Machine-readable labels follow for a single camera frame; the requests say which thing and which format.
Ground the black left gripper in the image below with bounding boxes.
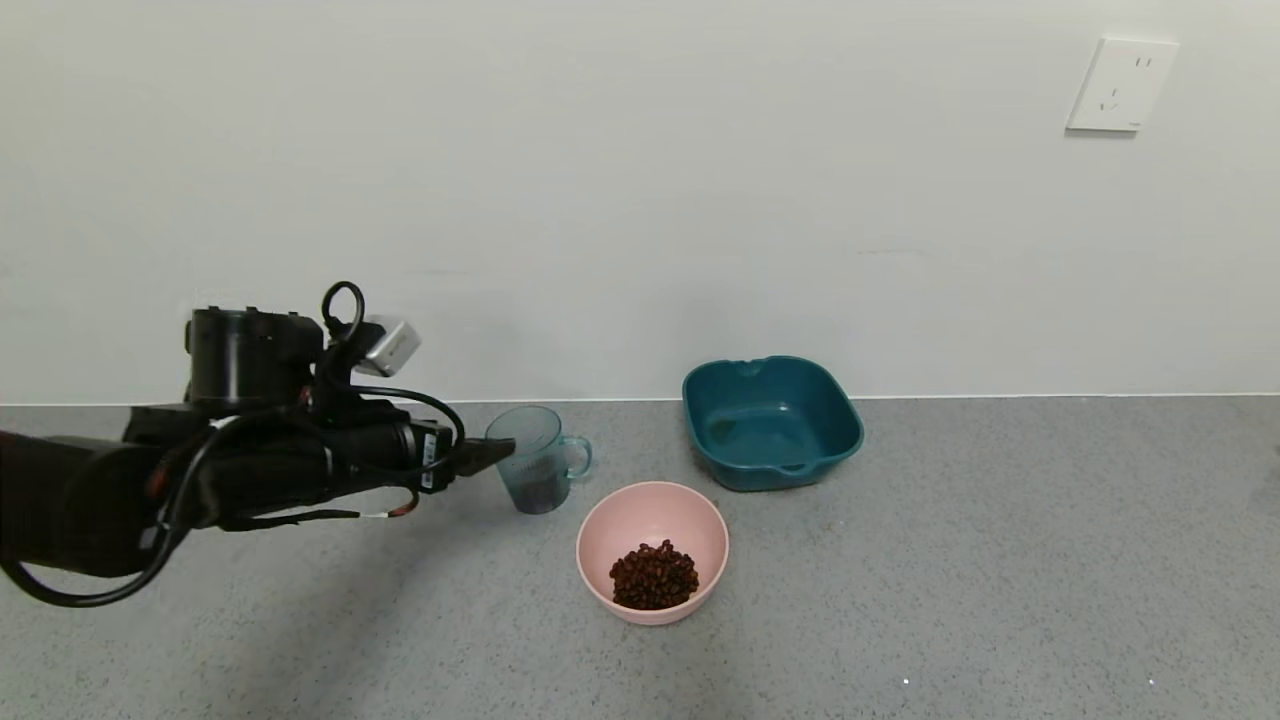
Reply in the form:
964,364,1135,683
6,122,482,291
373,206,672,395
325,419,516,494

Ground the translucent teal ribbed plastic cup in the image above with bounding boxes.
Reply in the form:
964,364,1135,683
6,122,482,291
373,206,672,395
486,405,593,515

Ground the pink plastic bowl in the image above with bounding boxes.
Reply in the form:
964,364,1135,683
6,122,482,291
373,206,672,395
576,481,730,627

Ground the teal plastic basin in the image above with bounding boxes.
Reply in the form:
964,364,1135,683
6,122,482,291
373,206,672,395
682,356,865,492

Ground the black camera cable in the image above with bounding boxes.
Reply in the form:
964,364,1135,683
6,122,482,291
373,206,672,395
320,282,467,451

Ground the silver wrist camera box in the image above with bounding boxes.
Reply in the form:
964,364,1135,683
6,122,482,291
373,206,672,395
355,317,422,378

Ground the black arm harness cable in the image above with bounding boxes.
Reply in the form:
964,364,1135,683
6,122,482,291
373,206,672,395
0,415,421,609

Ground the white wall socket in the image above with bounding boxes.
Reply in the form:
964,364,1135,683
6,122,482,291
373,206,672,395
1066,37,1180,134

